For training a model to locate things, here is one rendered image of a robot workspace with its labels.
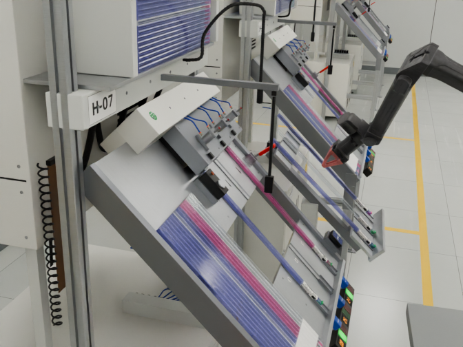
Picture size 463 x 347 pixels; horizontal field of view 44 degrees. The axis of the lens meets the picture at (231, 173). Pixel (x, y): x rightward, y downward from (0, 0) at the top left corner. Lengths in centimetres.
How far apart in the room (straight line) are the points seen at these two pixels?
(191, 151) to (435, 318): 95
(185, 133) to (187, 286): 43
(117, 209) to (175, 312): 59
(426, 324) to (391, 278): 144
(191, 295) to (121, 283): 72
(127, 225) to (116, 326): 58
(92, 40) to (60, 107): 18
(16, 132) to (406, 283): 247
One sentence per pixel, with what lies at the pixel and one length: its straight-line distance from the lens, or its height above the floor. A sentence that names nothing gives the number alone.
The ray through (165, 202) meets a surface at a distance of 134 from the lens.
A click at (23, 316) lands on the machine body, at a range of 186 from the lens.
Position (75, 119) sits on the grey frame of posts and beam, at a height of 133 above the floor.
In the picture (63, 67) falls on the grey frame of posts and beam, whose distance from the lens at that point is 114.
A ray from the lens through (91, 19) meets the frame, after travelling 127.
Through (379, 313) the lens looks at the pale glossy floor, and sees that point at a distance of 302.
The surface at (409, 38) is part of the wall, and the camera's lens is 916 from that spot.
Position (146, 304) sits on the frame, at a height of 66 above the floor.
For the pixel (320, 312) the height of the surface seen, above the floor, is 73.
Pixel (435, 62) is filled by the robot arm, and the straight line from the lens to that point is 165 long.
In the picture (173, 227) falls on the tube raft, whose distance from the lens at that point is 129.
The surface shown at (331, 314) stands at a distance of 163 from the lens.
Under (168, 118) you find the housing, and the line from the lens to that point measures 143.
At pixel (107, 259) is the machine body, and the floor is 62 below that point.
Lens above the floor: 164
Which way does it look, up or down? 21 degrees down
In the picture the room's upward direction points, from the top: 2 degrees clockwise
